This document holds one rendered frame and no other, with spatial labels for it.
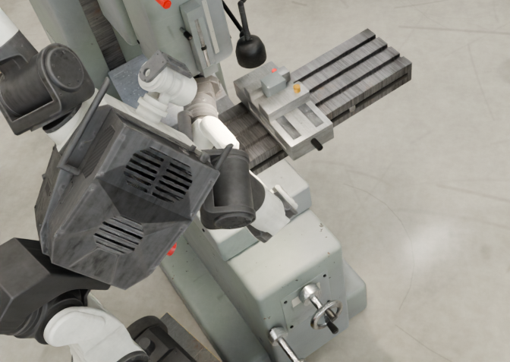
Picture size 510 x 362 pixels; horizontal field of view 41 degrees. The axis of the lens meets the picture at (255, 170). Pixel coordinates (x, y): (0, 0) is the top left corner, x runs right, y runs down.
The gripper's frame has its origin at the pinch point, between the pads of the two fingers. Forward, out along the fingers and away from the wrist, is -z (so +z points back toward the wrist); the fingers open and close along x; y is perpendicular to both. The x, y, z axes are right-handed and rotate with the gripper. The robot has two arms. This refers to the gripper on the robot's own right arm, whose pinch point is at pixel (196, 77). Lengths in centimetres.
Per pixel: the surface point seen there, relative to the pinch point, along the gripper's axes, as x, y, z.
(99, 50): 29.5, 5.2, -27.2
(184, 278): 28, 103, -1
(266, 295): -6, 52, 42
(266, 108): -17.5, 19.5, -2.0
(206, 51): -5.7, -18.6, 11.9
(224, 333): 15, 103, 26
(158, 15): 2.7, -31.7, 11.7
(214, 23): -9.0, -21.9, 6.1
